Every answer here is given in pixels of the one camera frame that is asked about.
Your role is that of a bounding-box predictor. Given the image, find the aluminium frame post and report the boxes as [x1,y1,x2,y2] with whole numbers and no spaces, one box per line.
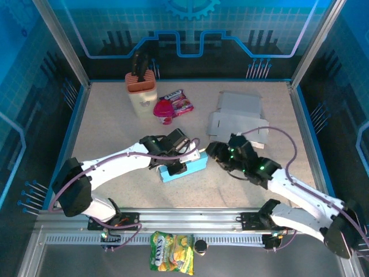
[290,0,348,89]
[32,0,92,89]

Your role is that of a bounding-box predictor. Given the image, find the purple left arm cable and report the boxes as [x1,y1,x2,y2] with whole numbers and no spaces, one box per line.
[47,137,201,251]

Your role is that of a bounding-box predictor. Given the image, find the grey slotted cable duct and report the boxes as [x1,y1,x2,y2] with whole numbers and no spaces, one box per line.
[45,233,268,245]

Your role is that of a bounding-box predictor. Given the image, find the pink lidded cup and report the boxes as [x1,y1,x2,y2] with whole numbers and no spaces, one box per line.
[153,99,175,125]

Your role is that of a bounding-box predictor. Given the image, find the blue paper box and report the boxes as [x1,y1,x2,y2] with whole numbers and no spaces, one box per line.
[158,152,209,183]

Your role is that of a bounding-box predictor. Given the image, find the pink candy bag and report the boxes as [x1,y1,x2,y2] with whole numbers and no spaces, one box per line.
[159,88,194,117]

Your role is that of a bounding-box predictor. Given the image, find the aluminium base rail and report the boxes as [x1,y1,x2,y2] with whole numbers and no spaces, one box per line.
[34,206,347,232]

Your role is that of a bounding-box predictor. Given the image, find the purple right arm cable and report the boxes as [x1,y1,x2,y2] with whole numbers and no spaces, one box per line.
[238,126,369,252]

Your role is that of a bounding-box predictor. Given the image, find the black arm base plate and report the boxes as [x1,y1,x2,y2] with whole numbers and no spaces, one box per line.
[240,211,292,231]
[87,211,141,231]

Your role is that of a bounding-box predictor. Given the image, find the black round knob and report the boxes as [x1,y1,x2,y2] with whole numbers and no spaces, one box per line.
[194,239,209,257]

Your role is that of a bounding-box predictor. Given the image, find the white paper box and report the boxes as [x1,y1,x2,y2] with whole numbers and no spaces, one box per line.
[205,91,270,150]

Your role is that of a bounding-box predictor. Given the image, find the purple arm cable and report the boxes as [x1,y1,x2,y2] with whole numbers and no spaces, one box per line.
[47,137,201,251]
[238,126,369,252]

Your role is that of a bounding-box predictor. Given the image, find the aluminium side rail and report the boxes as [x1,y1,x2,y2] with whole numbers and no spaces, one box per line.
[43,82,92,210]
[288,82,337,208]

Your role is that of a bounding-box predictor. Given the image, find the yellow candy bag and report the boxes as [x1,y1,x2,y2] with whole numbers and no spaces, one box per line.
[149,230,195,275]

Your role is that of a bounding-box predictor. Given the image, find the beige knife block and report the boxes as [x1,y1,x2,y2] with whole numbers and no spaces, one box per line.
[125,71,159,120]

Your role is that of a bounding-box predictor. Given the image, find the black handled knife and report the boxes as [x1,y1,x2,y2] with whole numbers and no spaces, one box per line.
[137,54,150,84]
[131,51,142,76]

